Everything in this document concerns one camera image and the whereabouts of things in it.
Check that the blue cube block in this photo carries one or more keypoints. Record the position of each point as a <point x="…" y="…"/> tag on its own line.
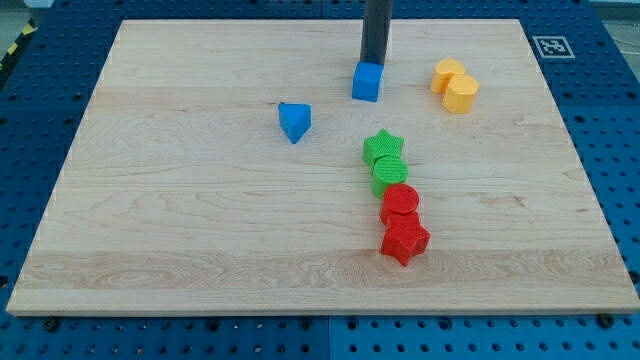
<point x="366" y="81"/>

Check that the blue triangle block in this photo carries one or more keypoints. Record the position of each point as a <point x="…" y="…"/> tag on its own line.
<point x="295" y="120"/>

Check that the green cylinder block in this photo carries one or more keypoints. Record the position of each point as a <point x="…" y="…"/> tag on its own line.
<point x="387" y="171"/>

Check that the green star block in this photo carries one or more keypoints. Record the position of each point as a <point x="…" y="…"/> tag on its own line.
<point x="381" y="145"/>

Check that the red cylinder block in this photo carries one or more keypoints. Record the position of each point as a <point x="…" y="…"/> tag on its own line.
<point x="398" y="199"/>

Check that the wooden board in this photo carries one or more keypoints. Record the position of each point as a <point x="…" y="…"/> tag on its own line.
<point x="182" y="196"/>

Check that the red star block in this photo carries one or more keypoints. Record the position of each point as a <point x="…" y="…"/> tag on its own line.
<point x="405" y="237"/>

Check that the yellow hexagon block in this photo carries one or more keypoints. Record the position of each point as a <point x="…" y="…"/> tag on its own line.
<point x="460" y="94"/>

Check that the yellow heart block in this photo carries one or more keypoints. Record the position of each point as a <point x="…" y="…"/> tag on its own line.
<point x="444" y="70"/>

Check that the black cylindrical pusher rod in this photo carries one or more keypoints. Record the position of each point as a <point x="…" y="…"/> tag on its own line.
<point x="375" y="31"/>

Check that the white fiducial marker tag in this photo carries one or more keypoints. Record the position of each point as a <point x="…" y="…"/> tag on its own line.
<point x="552" y="47"/>

